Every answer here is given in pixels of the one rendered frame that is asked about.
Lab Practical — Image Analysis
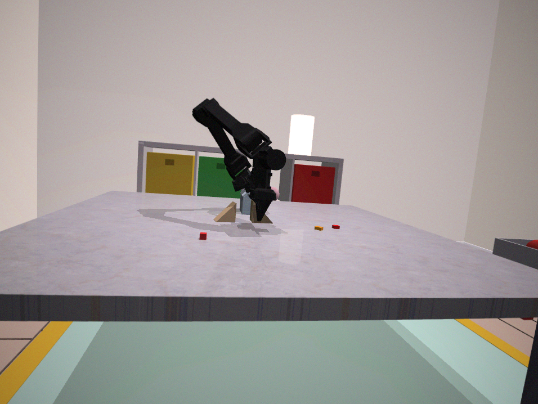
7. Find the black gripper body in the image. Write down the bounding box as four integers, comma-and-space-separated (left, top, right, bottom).
246, 168, 276, 200

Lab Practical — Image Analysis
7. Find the tan triangular wooden block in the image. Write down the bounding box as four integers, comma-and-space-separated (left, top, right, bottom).
250, 199, 272, 223
214, 202, 236, 222

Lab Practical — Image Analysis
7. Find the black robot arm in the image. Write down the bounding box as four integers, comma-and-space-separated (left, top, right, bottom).
192, 98, 286, 192

